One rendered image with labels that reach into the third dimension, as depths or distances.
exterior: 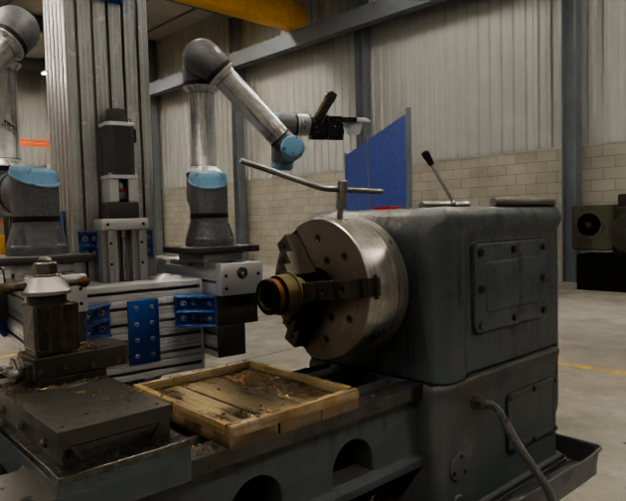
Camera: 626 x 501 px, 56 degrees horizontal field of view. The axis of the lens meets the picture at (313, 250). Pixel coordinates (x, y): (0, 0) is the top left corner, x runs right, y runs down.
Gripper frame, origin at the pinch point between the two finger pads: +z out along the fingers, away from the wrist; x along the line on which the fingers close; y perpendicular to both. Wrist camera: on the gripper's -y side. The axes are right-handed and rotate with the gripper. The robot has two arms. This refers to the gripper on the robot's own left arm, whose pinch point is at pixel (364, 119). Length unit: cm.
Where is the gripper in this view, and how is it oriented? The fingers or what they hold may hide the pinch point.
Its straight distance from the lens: 214.4
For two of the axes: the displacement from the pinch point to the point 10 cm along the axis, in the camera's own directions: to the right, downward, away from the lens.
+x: 2.6, 1.8, -9.5
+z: 9.7, -0.4, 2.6
